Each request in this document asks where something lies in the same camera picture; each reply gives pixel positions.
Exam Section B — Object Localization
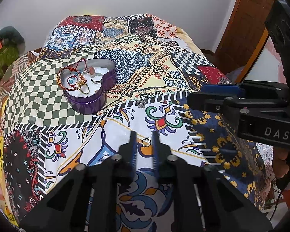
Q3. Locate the person's right hand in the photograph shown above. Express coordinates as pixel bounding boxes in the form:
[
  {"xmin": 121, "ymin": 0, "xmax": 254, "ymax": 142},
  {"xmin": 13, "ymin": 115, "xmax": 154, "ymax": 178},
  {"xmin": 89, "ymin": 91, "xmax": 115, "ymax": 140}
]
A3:
[{"xmin": 272, "ymin": 147, "xmax": 289, "ymax": 179}]

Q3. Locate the wooden door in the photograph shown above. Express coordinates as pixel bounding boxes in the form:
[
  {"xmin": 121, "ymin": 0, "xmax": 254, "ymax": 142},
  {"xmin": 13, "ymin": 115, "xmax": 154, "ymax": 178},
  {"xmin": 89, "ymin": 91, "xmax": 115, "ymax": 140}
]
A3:
[{"xmin": 215, "ymin": 0, "xmax": 274, "ymax": 74}]

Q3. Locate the yellow blanket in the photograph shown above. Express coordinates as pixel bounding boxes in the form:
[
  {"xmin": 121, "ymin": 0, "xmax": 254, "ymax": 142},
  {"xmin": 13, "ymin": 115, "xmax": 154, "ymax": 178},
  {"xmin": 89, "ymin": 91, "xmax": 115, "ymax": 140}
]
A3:
[{"xmin": 0, "ymin": 137, "xmax": 18, "ymax": 227}]

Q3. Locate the purple heart-shaped tin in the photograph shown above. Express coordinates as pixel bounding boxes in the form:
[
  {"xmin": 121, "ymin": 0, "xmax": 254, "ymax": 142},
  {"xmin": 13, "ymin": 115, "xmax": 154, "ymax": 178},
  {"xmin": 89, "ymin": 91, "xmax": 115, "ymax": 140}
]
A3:
[{"xmin": 56, "ymin": 58, "xmax": 117, "ymax": 115}]

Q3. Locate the colourful patchwork bedspread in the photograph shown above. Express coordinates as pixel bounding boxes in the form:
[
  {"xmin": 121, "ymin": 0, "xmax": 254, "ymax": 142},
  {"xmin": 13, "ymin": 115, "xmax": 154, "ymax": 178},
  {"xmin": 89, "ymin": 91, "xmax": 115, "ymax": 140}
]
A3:
[{"xmin": 3, "ymin": 14, "xmax": 268, "ymax": 231}]

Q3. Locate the striped brown blanket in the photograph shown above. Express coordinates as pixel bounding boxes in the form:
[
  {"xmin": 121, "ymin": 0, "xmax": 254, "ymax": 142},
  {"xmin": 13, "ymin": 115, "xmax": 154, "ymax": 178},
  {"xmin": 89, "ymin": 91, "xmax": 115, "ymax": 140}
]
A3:
[{"xmin": 0, "ymin": 51, "xmax": 40, "ymax": 136}]

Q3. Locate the green cloth-covered side table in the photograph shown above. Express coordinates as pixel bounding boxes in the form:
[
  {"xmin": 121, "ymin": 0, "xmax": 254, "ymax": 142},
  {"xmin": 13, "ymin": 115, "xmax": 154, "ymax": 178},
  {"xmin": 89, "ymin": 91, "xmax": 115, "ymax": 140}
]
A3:
[{"xmin": 0, "ymin": 45, "xmax": 19, "ymax": 80}]

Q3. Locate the dark grey cushion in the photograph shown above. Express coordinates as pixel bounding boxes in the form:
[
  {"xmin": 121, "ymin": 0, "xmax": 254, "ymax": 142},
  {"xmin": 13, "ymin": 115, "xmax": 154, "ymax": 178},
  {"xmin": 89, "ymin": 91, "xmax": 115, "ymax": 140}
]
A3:
[{"xmin": 0, "ymin": 26, "xmax": 26, "ymax": 54}]

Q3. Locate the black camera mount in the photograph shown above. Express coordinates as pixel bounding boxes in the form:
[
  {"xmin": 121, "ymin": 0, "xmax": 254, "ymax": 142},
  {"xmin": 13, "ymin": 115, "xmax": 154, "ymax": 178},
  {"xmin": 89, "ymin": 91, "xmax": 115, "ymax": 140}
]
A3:
[{"xmin": 265, "ymin": 0, "xmax": 290, "ymax": 87}]

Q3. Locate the silver ring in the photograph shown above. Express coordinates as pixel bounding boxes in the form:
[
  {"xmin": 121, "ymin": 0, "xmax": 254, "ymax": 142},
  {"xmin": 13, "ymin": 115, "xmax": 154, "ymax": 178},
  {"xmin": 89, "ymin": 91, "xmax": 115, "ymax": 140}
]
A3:
[{"xmin": 90, "ymin": 72, "xmax": 104, "ymax": 84}]

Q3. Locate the red string beaded bracelet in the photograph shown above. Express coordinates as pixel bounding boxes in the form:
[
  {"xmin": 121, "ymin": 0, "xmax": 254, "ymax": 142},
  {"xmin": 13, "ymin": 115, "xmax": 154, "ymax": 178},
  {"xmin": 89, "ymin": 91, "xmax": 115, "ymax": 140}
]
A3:
[{"xmin": 66, "ymin": 58, "xmax": 88, "ymax": 88}]

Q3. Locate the pink stone ring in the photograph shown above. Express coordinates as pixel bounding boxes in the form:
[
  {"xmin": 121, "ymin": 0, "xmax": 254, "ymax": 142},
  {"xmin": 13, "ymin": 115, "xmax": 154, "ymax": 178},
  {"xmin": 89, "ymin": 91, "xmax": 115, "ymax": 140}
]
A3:
[{"xmin": 84, "ymin": 66, "xmax": 98, "ymax": 76}]

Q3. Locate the red braided cord bracelet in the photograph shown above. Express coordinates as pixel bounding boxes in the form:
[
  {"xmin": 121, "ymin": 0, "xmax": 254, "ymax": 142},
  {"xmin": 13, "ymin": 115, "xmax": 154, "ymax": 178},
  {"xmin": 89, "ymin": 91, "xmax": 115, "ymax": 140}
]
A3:
[{"xmin": 56, "ymin": 66, "xmax": 88, "ymax": 92}]

